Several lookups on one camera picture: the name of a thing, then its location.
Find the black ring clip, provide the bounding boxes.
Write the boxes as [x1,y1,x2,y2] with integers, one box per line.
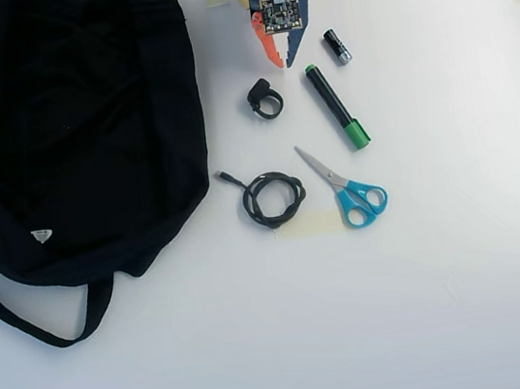
[243,75,287,124]

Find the black fabric bag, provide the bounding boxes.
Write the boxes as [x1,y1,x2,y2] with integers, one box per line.
[0,0,236,360]

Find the small black battery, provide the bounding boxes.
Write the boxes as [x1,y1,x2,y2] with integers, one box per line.
[321,26,355,69]

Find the black marker green cap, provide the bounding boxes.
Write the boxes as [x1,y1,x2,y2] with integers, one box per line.
[302,56,374,158]

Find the gripper camera circuit board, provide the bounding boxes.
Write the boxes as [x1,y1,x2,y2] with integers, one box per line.
[259,0,306,37]

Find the blue handled scissors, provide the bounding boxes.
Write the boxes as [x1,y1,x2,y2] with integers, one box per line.
[293,133,393,237]

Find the coiled black cable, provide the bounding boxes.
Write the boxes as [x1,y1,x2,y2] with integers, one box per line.
[216,158,314,239]

